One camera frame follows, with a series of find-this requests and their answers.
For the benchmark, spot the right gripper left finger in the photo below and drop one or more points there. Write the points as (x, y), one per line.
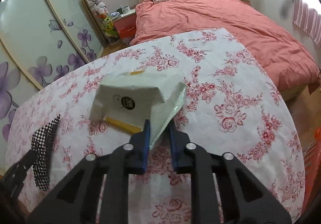
(96, 189)

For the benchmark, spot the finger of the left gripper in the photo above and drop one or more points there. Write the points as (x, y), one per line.
(13, 180)

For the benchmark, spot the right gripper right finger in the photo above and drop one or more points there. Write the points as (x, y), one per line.
(223, 190)

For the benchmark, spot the black white checkered cloth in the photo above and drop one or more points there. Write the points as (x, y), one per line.
(42, 143)

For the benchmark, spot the white paper bag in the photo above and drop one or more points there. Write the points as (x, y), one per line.
(132, 98)

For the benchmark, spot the red plastic laundry basket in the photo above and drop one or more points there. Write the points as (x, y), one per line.
(311, 155)

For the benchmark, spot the floral pink tablecloth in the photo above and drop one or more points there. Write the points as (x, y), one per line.
(231, 106)

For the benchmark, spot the wardrobe with purple flowers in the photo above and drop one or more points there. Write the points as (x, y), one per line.
(41, 41)

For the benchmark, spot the pink bedside table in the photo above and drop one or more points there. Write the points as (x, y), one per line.
(126, 24)

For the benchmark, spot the stuffed toys stack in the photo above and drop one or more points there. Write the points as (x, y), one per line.
(101, 14)

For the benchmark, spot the pink curtain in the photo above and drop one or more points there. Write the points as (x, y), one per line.
(306, 15)

